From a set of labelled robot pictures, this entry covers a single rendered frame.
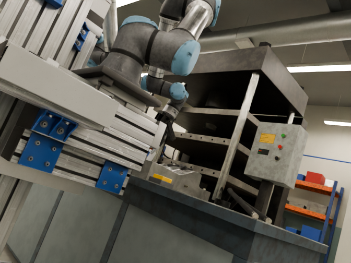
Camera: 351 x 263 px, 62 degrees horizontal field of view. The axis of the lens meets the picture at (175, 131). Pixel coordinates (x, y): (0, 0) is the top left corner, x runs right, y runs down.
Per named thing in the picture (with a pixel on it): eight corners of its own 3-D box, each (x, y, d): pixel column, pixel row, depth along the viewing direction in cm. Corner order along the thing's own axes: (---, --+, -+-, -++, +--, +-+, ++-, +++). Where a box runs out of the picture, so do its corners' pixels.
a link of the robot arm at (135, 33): (114, 61, 101) (128, 27, 103) (150, 73, 99) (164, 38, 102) (105, 43, 89) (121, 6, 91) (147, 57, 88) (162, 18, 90)
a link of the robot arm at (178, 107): (176, 84, 148) (176, 90, 156) (165, 102, 146) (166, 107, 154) (190, 91, 147) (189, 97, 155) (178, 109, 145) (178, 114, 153)
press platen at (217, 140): (233, 145, 211) (235, 139, 212) (141, 131, 291) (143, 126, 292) (276, 174, 260) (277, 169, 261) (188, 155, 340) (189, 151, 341)
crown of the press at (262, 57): (246, 115, 202) (270, 39, 213) (136, 108, 296) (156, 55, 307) (293, 154, 257) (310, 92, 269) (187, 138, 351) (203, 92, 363)
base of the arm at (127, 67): (108, 72, 82) (121, 41, 84) (84, 75, 93) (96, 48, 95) (147, 96, 92) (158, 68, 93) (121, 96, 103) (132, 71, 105)
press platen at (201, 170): (222, 179, 207) (224, 172, 208) (132, 154, 286) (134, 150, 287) (268, 201, 256) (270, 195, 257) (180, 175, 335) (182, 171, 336)
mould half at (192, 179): (145, 179, 137) (155, 152, 139) (116, 169, 156) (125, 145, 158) (207, 202, 170) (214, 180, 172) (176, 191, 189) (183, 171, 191)
